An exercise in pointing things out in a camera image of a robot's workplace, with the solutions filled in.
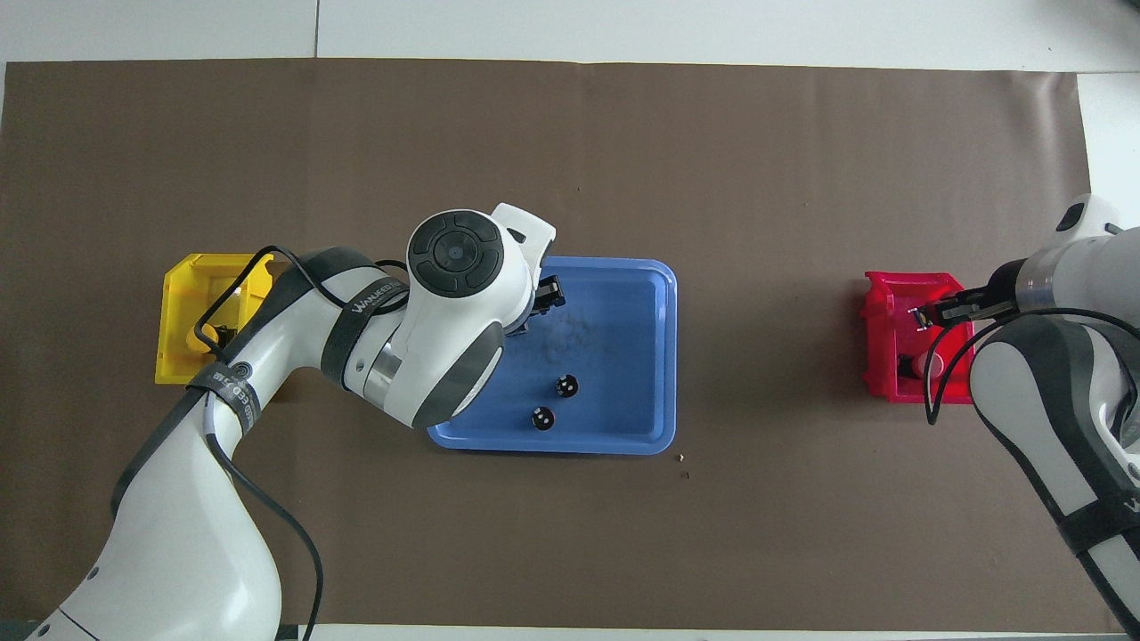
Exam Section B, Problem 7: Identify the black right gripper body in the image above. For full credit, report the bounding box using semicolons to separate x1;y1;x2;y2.
982;261;1027;323

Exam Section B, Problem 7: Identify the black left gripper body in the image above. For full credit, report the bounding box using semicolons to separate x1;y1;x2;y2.
508;296;546;336

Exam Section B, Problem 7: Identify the red plastic bin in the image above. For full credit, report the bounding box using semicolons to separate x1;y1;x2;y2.
860;271;978;406

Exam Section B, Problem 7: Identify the blue plastic tray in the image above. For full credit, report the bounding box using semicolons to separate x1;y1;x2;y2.
427;256;678;456

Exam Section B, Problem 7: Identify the brown paper mat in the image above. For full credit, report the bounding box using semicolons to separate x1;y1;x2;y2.
0;58;1132;633

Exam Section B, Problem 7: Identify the yellow plastic bin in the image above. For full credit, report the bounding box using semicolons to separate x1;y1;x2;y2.
155;253;286;386

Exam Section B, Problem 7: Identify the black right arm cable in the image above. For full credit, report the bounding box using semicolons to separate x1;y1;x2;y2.
921;307;1140;426

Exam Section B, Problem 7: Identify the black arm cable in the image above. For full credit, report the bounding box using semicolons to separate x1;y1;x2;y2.
921;307;1140;426
194;246;411;641

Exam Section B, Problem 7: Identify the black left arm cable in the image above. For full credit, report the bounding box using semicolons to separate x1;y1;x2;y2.
194;246;411;641

